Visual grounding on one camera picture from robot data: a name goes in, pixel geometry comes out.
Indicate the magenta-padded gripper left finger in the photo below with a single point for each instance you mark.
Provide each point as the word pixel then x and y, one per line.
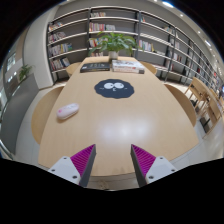
pixel 66 168

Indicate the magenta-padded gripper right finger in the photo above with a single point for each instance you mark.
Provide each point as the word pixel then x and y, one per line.
pixel 156 167

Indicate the pink white computer mouse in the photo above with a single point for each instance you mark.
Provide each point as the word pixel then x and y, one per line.
pixel 68 110

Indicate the dark cartoon-face mouse pad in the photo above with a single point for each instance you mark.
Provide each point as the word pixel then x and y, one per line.
pixel 114 89

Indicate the light wooden round-back chair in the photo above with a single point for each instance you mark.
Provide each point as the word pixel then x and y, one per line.
pixel 150 67
pixel 72 68
pixel 183 103
pixel 43 113

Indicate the group of wooden slat chairs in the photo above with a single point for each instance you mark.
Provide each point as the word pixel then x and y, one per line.
pixel 203 96

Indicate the black hardcover book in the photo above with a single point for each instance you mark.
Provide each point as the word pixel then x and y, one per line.
pixel 95 67

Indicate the small green plant on ledge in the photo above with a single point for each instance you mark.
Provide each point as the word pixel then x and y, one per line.
pixel 25 71

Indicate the white book stack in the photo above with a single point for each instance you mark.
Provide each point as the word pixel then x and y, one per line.
pixel 128 66

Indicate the grey bookshelf unit with books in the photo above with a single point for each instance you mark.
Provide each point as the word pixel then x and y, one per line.
pixel 71 38

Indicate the green potted plant white pot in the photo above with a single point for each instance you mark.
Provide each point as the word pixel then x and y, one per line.
pixel 113 43

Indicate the group of ceiling lights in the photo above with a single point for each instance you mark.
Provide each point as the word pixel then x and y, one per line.
pixel 167 4

